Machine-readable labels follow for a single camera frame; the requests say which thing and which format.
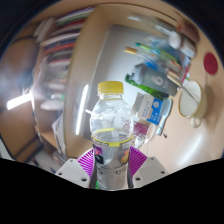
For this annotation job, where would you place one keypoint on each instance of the pink cup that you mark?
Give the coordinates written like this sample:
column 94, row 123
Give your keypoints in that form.
column 143, row 131

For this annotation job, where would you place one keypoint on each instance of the clear bottle with tan cap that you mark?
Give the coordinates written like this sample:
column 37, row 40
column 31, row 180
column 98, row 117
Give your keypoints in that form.
column 140, row 55

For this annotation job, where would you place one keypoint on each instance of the clear yellow-capped drink bottle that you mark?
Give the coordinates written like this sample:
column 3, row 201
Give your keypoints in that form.
column 111, row 133

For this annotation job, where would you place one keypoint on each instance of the spoon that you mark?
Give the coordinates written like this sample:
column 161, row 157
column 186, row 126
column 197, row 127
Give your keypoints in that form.
column 189, row 91

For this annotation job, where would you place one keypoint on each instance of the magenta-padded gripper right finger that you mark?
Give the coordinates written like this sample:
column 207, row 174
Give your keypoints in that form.
column 137, row 161

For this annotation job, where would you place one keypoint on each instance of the under-shelf light strip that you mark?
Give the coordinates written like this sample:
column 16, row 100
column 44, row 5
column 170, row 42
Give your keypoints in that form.
column 82, row 110

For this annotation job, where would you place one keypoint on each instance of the ceiling light strip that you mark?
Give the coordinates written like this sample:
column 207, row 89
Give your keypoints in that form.
column 18, row 101

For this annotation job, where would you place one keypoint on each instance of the white and blue carton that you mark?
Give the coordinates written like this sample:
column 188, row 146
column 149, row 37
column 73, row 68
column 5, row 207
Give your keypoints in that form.
column 148, row 108

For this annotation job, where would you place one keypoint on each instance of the flat round red coaster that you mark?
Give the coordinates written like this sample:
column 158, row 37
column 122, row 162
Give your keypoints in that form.
column 210, row 63

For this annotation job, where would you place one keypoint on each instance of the clear glass bottle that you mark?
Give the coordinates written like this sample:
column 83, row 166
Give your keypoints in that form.
column 153, row 22

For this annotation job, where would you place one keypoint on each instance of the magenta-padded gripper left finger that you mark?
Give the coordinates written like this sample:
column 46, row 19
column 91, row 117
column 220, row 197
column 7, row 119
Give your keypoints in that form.
column 85, row 163

